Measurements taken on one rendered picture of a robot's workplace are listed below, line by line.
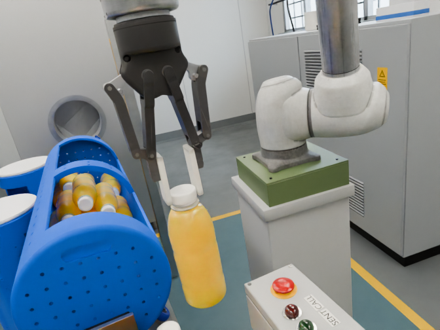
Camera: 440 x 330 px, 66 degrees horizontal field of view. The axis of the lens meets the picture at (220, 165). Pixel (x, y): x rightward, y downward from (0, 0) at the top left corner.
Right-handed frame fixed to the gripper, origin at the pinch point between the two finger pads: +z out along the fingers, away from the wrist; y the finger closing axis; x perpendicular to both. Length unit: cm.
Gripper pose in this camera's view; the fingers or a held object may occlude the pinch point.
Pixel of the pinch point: (178, 175)
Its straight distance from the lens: 47.3
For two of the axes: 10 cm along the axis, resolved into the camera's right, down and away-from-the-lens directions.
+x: 3.9, 2.6, -8.8
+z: 1.6, 9.2, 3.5
